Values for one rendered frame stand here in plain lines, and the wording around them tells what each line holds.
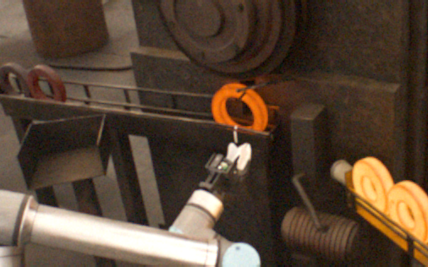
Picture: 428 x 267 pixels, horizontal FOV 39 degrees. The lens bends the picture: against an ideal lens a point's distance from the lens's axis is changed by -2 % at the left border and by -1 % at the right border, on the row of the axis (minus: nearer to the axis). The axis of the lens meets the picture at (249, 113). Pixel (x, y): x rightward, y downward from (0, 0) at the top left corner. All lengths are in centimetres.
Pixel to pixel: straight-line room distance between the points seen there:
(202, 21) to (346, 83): 45
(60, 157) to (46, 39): 259
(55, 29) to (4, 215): 335
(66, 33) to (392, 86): 324
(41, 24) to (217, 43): 307
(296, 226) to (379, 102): 43
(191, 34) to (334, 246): 73
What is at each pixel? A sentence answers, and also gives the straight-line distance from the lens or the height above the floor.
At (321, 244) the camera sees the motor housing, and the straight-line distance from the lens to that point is 181.
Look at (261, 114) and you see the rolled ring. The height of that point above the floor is 77.
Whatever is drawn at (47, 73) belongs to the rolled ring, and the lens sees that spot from 247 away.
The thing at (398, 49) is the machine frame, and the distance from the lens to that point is 176.
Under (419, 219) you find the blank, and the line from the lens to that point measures 149.
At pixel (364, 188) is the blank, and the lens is 168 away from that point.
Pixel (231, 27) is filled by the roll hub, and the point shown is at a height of 109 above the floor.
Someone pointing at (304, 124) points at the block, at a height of 78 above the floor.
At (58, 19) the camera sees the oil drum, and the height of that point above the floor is 30.
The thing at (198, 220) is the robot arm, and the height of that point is 72.
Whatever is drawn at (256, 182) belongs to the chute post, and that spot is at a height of 52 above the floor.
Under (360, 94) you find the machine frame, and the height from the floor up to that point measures 85.
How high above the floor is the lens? 168
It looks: 29 degrees down
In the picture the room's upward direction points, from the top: 6 degrees counter-clockwise
